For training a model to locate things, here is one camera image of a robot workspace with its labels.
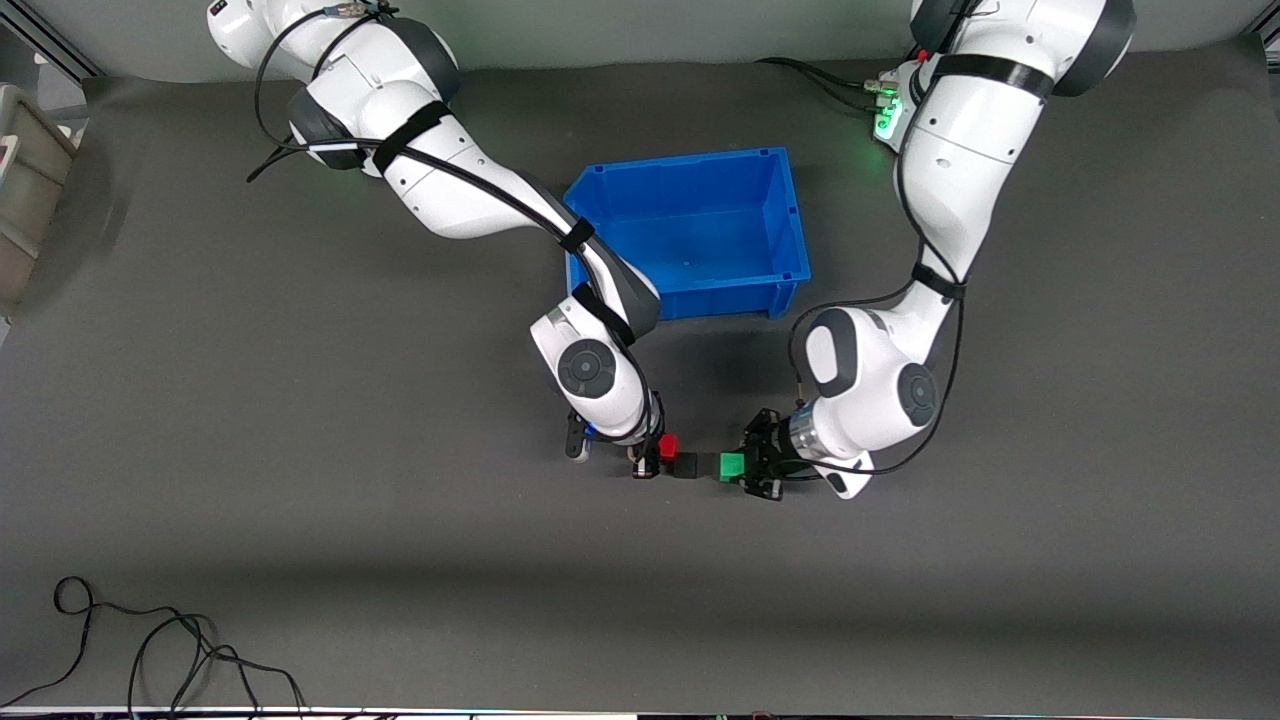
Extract dark grey table mat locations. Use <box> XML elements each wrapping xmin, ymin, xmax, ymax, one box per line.
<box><xmin>0</xmin><ymin>35</ymin><xmax>1280</xmax><ymax>713</ymax></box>

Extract blue plastic storage bin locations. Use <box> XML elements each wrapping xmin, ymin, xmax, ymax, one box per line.
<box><xmin>562</xmin><ymin>146</ymin><xmax>812</xmax><ymax>323</ymax></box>

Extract beige plastic box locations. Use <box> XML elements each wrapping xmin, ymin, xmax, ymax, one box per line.
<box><xmin>0</xmin><ymin>84</ymin><xmax>81</xmax><ymax>313</ymax></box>

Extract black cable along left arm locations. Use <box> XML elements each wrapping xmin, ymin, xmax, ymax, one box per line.
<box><xmin>788</xmin><ymin>0</ymin><xmax>986</xmax><ymax>477</ymax></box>

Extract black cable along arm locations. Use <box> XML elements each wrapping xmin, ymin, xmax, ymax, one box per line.
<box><xmin>246</xmin><ymin>0</ymin><xmax>663</xmax><ymax>441</ymax></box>
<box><xmin>788</xmin><ymin>0</ymin><xmax>986</xmax><ymax>477</ymax></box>

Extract black cable along right arm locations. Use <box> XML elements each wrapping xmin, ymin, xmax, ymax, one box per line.
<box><xmin>246</xmin><ymin>0</ymin><xmax>663</xmax><ymax>441</ymax></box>

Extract black left arm base cables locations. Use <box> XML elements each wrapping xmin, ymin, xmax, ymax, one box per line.
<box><xmin>753</xmin><ymin>56</ymin><xmax>906</xmax><ymax>117</ymax></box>

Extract loose thin black cable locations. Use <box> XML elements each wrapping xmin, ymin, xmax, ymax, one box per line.
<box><xmin>0</xmin><ymin>576</ymin><xmax>309</xmax><ymax>713</ymax></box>

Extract aluminium frame rail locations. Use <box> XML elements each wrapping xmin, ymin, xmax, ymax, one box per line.
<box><xmin>0</xmin><ymin>0</ymin><xmax>107</xmax><ymax>81</ymax></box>

